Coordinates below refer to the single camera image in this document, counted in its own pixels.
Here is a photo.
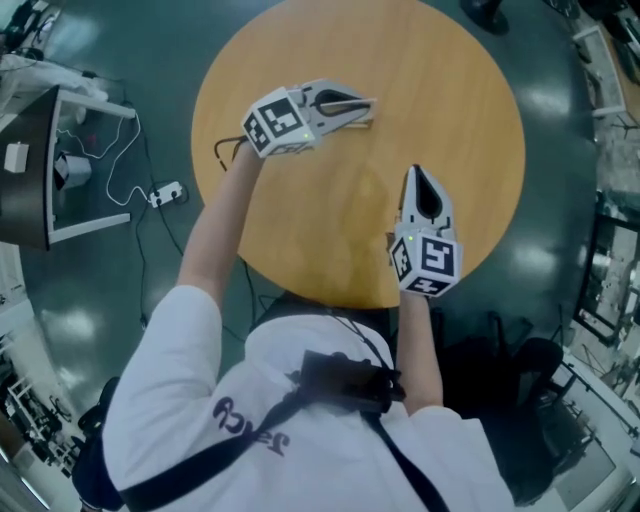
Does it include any wooden desk with white frame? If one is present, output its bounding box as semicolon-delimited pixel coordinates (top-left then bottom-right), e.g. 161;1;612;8
572;24;640;119

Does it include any white power strip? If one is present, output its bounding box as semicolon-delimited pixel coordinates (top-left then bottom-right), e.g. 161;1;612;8
147;180;186;209

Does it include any white waste bin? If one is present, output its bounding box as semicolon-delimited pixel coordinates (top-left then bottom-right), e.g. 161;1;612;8
53;153;94;192

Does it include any black frame trolley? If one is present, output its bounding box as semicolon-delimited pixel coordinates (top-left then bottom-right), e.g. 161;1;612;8
572;214;640;347

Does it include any black chest pack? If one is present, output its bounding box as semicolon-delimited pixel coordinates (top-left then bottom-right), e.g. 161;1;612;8
287;349;407;417

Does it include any white cable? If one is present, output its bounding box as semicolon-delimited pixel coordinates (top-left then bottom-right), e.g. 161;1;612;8
54;114;162;207

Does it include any person's white t-shirt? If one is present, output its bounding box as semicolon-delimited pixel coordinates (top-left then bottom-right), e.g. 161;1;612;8
102;284;517;512

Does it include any black shoulder strap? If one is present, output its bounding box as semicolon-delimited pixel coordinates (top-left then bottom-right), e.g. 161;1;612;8
117;369;452;512

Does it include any round wooden table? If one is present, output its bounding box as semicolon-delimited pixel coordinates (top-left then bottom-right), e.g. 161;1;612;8
190;0;528;331

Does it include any black floor cable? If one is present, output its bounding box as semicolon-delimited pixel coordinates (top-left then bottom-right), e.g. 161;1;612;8
127;99;262;342

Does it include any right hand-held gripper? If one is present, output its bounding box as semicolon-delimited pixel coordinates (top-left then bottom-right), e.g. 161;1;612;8
388;165;464;299

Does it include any person's left forearm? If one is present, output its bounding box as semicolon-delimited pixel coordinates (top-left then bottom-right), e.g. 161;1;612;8
177;147;262;307

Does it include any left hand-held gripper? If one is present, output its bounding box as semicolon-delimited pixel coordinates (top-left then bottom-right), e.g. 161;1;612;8
241;77;378;159

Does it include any person's right forearm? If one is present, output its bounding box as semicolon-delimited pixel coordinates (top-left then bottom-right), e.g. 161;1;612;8
397;289;447;417

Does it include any small white box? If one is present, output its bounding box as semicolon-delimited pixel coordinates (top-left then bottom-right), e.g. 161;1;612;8
3;142;31;174

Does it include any black round pedestal table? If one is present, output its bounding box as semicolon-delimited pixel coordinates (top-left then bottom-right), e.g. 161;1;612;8
459;0;512;37

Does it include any black office chair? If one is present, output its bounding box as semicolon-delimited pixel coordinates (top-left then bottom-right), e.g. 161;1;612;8
77;377;122;437
429;309;521;402
514;337;567;417

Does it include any dark desk with white legs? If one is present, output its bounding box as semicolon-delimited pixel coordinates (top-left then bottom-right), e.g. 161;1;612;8
0;84;139;252

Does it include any white workbench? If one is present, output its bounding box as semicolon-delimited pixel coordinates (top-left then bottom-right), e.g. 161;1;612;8
549;359;640;512

